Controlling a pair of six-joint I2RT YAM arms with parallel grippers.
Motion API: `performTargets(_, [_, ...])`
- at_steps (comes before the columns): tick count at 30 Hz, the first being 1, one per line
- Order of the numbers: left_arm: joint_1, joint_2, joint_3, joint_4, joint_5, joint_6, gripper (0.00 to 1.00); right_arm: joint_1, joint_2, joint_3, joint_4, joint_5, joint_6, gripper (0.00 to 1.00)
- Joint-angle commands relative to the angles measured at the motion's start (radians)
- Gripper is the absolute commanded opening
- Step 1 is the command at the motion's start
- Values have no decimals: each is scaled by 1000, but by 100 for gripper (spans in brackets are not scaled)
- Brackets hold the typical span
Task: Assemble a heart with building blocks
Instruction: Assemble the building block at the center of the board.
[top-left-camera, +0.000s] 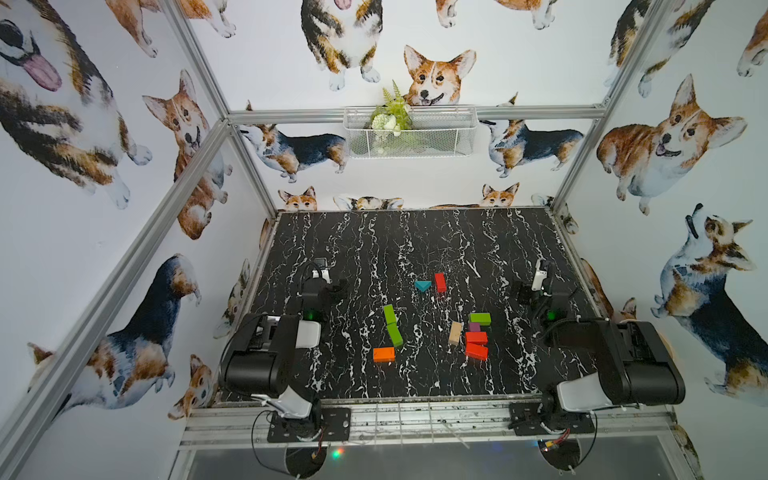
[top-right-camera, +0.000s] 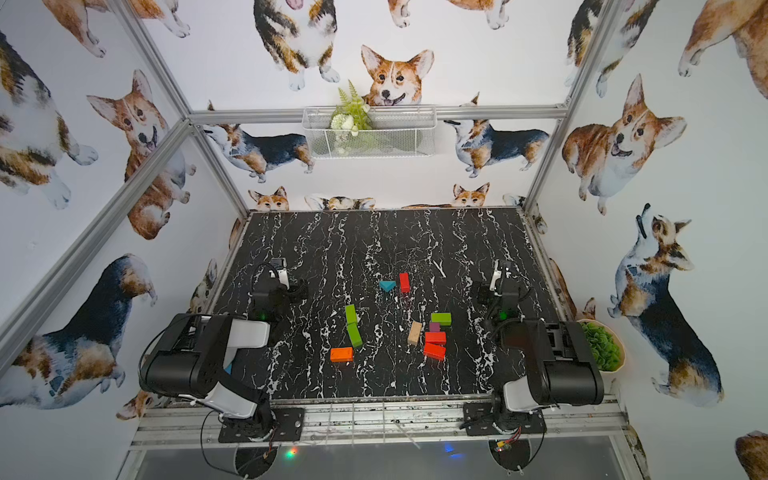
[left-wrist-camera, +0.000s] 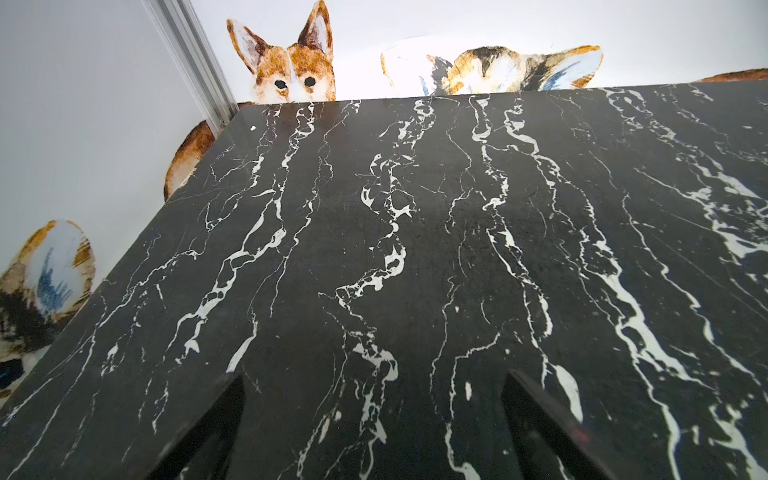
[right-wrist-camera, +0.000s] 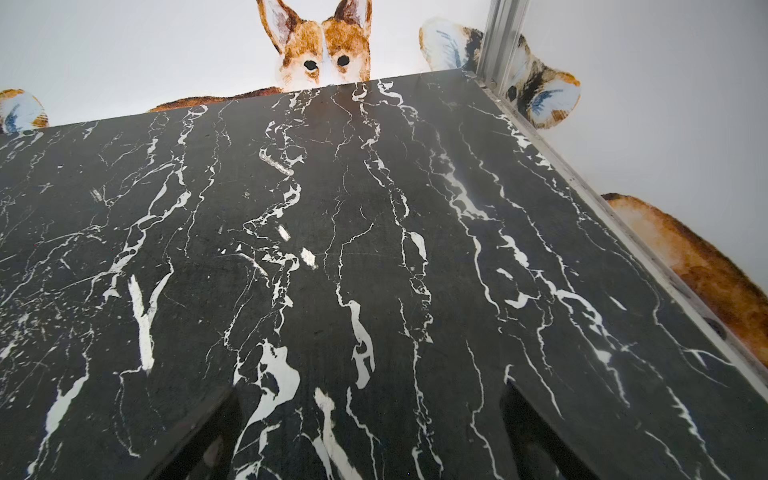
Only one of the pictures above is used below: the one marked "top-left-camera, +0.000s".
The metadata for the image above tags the teal triangle block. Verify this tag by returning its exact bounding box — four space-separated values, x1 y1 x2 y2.
414 280 432 292

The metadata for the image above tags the orange block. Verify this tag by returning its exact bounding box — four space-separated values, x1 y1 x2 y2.
373 347 396 363

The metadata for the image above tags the green block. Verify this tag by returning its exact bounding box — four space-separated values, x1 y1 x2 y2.
470 313 492 326
383 305 397 325
387 324 404 348

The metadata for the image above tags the green fern with flower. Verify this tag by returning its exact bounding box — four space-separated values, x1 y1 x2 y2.
369 81 412 155

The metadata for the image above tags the natural wood block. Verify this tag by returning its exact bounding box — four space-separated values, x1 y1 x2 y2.
448 322 463 346

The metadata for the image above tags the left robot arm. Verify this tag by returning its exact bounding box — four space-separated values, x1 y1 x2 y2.
219 258 347 429

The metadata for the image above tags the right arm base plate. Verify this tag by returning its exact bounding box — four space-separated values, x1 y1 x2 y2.
508 402 596 436

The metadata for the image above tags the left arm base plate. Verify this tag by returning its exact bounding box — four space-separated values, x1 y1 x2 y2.
267 407 352 443

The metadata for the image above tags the white wire basket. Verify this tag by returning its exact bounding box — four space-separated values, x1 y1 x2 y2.
343 106 479 159

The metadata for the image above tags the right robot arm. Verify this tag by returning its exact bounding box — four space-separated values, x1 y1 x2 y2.
511 259 686 417

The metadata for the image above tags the red block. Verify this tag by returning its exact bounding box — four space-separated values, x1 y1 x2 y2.
434 273 447 293
465 331 488 345
465 343 489 361

